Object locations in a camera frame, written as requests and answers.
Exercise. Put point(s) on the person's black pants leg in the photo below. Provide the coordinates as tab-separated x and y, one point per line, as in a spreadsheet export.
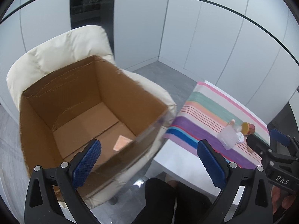
163	203

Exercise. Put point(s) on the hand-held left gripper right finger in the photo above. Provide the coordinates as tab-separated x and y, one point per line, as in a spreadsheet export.
211	163

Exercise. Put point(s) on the striped colourful cloth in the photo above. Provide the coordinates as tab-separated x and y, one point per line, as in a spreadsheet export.
201	119

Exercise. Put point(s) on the brown cardboard box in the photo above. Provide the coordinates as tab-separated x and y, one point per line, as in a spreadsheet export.
77	112

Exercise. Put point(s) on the amber jar with yellow lid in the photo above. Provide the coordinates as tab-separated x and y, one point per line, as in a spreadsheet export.
247	128

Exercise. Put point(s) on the white round lid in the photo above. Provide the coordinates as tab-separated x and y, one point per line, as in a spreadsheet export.
240	137

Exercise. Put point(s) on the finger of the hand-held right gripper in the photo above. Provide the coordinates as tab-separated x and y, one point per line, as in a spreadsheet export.
257	144
279	135

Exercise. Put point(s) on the cream padded chair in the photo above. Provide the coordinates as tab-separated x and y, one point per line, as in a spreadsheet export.
60	49

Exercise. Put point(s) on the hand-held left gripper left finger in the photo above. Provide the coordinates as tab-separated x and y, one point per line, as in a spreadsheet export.
86	163

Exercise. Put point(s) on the black glossy wall panel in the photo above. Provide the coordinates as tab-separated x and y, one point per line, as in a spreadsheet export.
92	7

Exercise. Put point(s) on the clear plastic bottle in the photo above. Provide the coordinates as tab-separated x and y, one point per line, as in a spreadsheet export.
227	136

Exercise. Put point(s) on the person's right hand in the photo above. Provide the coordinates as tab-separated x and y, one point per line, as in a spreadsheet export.
281	201

